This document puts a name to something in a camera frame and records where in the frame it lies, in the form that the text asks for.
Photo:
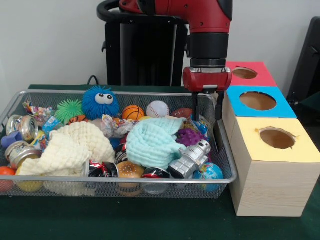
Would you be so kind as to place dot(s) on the small brown football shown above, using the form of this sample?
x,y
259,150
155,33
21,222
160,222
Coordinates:
x,y
182,113

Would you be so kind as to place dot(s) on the green spiky rubber ball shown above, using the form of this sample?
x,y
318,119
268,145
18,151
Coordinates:
x,y
68,110

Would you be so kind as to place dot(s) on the purple spiky ball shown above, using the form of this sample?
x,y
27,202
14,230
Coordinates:
x,y
191,137

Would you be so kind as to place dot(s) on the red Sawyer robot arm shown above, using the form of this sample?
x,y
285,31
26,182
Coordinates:
x,y
210,22

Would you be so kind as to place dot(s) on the cream waffle cloth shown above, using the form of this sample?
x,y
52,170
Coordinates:
x,y
72,147

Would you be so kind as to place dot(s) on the black office chair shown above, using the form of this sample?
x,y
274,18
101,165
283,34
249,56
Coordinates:
x,y
310,62

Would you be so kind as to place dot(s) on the mint green waffle cloth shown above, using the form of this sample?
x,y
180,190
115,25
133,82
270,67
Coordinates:
x,y
150,142

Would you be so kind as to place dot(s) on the wooden box three holes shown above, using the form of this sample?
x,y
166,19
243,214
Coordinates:
x,y
270,190

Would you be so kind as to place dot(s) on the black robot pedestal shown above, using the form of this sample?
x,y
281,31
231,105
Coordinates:
x,y
145,55

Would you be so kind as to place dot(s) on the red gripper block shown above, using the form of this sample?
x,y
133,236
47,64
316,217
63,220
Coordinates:
x,y
207,77

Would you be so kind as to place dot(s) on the dark green table cloth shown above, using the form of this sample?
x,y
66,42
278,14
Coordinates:
x,y
150,220

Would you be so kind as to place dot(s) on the blue fuzzy googly-eye ball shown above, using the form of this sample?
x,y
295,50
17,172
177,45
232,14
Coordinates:
x,y
100,110

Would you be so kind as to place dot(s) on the blue globe ball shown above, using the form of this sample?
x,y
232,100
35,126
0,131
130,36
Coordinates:
x,y
208,175

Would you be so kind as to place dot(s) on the small orange basketball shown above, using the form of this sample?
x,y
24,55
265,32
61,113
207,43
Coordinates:
x,y
133,112

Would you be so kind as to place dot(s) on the silver toy robot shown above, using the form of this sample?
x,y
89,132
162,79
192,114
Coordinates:
x,y
191,157

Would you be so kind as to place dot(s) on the small white baseball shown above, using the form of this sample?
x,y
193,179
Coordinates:
x,y
158,109

